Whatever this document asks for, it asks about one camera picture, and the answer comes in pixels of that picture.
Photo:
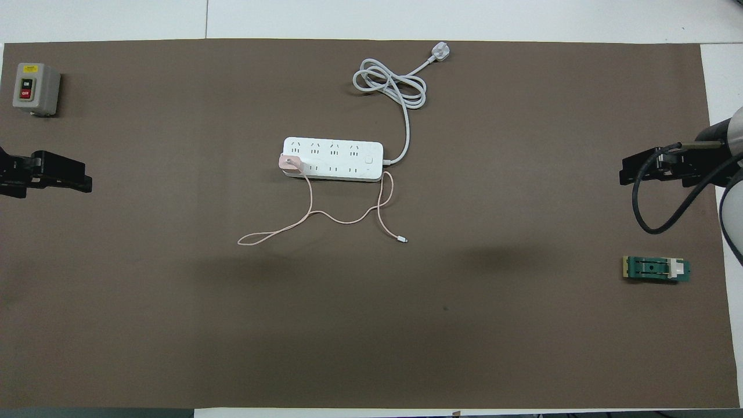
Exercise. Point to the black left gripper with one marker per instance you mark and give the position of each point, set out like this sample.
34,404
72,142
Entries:
14,162

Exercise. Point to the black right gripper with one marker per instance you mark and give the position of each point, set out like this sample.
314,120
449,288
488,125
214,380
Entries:
711,157

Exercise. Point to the pink charger block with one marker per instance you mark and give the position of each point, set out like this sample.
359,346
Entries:
288,162

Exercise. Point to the white power strip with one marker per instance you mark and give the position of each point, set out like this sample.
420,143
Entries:
342,159

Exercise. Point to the white clip on holder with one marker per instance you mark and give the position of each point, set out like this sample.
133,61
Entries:
675,268

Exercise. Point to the green circuit board module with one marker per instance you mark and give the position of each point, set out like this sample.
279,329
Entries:
650,268

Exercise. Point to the brown table mat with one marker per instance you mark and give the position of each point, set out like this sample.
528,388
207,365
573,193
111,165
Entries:
406,319

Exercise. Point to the grey on-off switch box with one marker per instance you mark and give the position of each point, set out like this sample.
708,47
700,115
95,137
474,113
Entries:
40,87

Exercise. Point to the white wall plug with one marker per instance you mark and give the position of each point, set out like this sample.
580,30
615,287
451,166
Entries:
441,52

